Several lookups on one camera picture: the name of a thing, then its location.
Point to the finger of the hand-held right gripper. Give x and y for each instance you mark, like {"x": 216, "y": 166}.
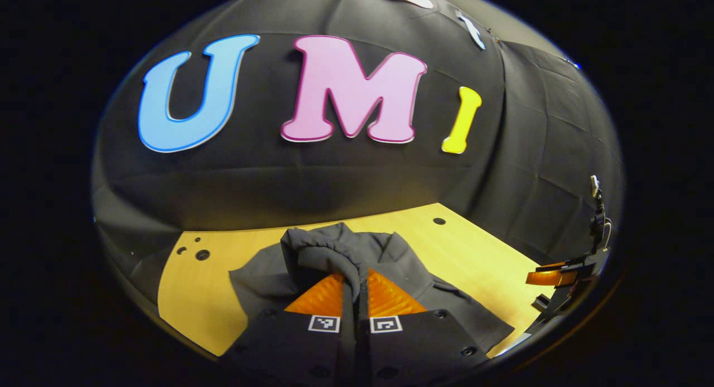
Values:
{"x": 546, "y": 277}

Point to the black backdrop cloth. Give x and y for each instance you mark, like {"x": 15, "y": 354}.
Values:
{"x": 334, "y": 175}

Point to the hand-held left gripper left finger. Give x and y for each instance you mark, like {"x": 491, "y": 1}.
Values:
{"x": 295, "y": 348}

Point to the grey polo shirt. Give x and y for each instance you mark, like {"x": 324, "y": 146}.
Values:
{"x": 312, "y": 247}

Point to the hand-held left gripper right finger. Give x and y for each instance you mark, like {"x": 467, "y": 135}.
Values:
{"x": 418, "y": 348}

